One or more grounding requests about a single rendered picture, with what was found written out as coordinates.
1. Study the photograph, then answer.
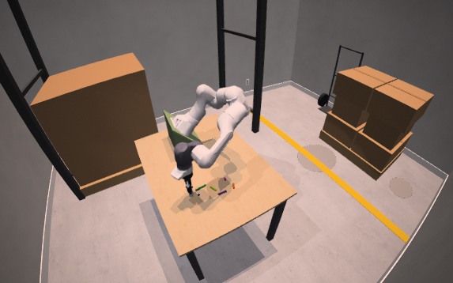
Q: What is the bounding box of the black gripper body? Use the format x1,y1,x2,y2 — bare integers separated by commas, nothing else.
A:
183,172,193,183

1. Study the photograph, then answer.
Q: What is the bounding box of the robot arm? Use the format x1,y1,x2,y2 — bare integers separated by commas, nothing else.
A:
170,85,251,180

